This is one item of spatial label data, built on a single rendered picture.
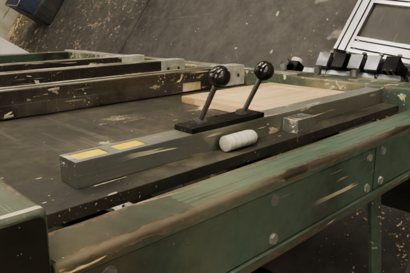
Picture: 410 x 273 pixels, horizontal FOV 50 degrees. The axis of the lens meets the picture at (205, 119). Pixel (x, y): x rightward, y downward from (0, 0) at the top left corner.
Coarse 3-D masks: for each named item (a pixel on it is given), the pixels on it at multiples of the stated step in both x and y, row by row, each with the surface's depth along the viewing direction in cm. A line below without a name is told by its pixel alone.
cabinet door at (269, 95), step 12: (264, 84) 150; (276, 84) 150; (192, 96) 127; (204, 96) 127; (216, 96) 128; (228, 96) 128; (240, 96) 128; (264, 96) 128; (276, 96) 128; (288, 96) 128; (300, 96) 128; (312, 96) 126; (216, 108) 118; (228, 108) 115; (252, 108) 110; (264, 108) 110
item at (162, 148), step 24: (336, 96) 114; (360, 96) 118; (264, 120) 91; (144, 144) 71; (168, 144) 74; (192, 144) 78; (216, 144) 82; (72, 168) 63; (96, 168) 65; (120, 168) 68; (144, 168) 71
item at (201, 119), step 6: (216, 66) 75; (222, 66) 75; (210, 72) 75; (216, 72) 74; (222, 72) 74; (228, 72) 75; (210, 78) 75; (216, 78) 74; (222, 78) 74; (228, 78) 75; (216, 84) 75; (222, 84) 74; (210, 90) 77; (216, 90) 77; (210, 96) 77; (210, 102) 78; (204, 108) 79; (204, 114) 80; (192, 120) 80; (198, 120) 80; (204, 120) 81
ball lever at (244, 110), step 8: (256, 64) 84; (264, 64) 82; (256, 72) 83; (264, 72) 82; (272, 72) 83; (256, 80) 85; (264, 80) 84; (256, 88) 85; (248, 96) 87; (248, 104) 88; (240, 112) 88; (248, 112) 89
